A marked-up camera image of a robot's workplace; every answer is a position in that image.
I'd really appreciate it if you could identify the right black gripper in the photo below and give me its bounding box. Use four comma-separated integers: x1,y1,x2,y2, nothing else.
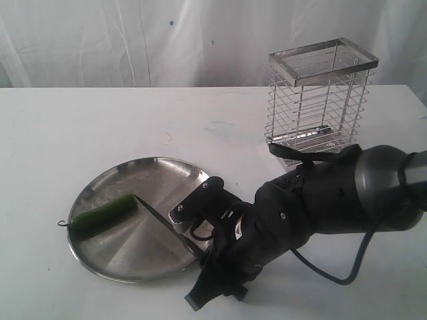
185,193,316,311

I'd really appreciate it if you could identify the black handled knife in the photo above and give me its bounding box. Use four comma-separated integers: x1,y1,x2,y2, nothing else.
134,195,205,260

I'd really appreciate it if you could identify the green cucumber piece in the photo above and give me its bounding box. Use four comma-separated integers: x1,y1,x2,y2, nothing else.
57,193,137,237

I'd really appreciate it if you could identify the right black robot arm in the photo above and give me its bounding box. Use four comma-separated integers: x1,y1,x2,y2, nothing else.
185,143,426,310

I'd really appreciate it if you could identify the round stainless steel plate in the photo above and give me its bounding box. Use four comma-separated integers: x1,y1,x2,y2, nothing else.
68,157,209,283

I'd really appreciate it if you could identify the white backdrop curtain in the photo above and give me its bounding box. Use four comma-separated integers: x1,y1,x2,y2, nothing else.
1,1,426,91

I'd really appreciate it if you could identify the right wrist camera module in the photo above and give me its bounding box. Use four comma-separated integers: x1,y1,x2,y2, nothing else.
168,176,224,235

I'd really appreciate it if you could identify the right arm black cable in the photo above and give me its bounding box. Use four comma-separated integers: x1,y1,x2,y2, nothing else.
268,141,427,286

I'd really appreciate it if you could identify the chrome wire utensil holder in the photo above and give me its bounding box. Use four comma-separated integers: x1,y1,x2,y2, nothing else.
266,38,380,153

